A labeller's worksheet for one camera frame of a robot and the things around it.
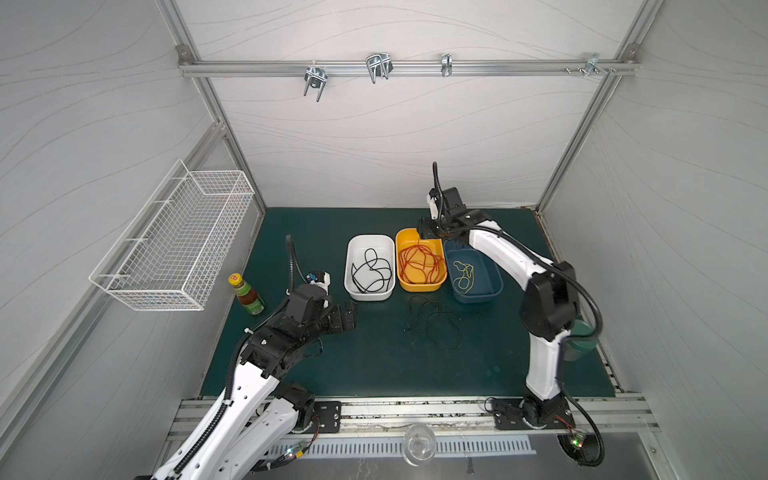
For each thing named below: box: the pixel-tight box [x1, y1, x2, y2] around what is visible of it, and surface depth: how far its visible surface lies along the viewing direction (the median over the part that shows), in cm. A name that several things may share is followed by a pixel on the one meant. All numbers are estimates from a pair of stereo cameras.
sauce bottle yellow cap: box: [228, 272, 265, 315], surface depth 84 cm
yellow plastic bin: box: [395, 228, 447, 292], surface depth 106 cm
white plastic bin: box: [344, 234, 396, 302], surface depth 103 cm
